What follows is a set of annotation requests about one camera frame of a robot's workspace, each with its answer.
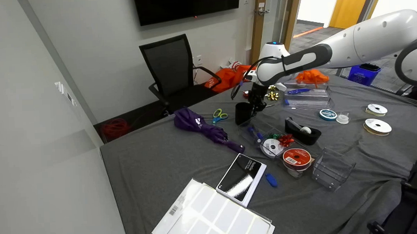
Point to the wall socket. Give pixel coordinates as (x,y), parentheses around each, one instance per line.
(199,59)

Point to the white label sheet pack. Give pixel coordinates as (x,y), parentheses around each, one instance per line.
(213,218)

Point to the orange plastic bag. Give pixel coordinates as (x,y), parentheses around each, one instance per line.
(228,79)

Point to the white gold ribbon spool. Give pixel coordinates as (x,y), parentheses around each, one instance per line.
(377,126)

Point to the blue recycling bin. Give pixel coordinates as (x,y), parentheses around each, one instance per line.
(363,74)

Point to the purple folded umbrella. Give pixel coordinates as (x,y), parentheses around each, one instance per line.
(203,127)

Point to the orange crumpled ribbon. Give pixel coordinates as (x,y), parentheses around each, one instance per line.
(311,76)

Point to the clear plastic box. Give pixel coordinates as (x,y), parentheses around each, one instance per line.
(308,98)

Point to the door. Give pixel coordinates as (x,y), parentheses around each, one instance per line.
(273,19)

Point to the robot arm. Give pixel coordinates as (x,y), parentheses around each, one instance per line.
(367,39)

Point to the clear tape roll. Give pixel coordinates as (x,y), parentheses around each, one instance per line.
(342,118)

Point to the black office chair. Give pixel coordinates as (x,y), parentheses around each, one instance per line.
(171,66)

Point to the blue green scissors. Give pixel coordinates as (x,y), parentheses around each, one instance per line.
(219,116)

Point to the black cup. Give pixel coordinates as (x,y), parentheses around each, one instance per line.
(243,113)

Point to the small red gift bow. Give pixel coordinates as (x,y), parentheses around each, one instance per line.
(246,94)

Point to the wall thermostat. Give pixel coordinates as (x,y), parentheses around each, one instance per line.
(59,87)

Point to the blue tape roll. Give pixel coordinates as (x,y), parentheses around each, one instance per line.
(327,114)

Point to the green gift bow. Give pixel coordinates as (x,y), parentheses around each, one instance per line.
(273,136)

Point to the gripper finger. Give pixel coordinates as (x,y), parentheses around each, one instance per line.
(260,107)
(250,112)

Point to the grey tablecloth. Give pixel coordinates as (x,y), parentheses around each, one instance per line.
(168,168)

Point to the small blue clip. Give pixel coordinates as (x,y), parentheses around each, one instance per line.
(271,180)

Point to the blue marker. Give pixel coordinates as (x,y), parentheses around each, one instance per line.
(255,133)

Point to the wall television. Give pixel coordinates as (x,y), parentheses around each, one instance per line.
(186,3)

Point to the red ribbon spool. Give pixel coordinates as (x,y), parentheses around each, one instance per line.
(297,158)

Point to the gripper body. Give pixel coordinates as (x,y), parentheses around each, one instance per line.
(257,93)

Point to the black white card box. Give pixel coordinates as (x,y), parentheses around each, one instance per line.
(241,179)

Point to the gold gift bow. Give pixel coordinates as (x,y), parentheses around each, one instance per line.
(273,94)

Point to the silver ribbon spool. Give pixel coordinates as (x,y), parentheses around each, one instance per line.
(271,147)

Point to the empty clear plastic container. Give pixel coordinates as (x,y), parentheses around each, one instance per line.
(332,169)

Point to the black tape dispenser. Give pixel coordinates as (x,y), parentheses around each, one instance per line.
(302,134)

